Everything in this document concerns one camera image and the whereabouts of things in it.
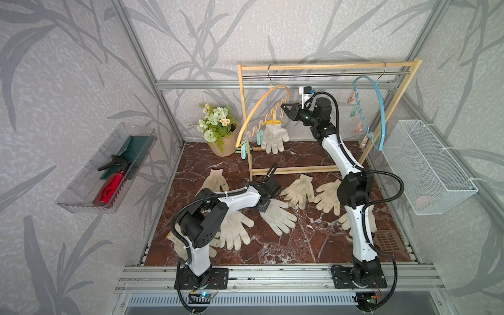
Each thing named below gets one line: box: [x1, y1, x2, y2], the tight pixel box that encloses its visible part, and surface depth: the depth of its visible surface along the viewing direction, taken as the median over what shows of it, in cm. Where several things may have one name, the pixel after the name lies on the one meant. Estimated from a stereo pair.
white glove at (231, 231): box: [213, 210, 255, 251], surface depth 86 cm
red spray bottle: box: [92, 158, 128, 208], surface depth 62 cm
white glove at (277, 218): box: [259, 198, 298, 236], surface depth 91 cm
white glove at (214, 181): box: [194, 168, 230, 197], surface depth 104 cm
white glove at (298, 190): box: [280, 173, 315, 210], surface depth 101 cm
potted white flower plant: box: [189, 103, 242, 157], surface depth 92 cm
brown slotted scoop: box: [372, 229, 401, 252], surface depth 85 cm
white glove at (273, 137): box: [261, 123, 290, 155], surface depth 93 cm
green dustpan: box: [99, 134, 158, 180], surface depth 71 cm
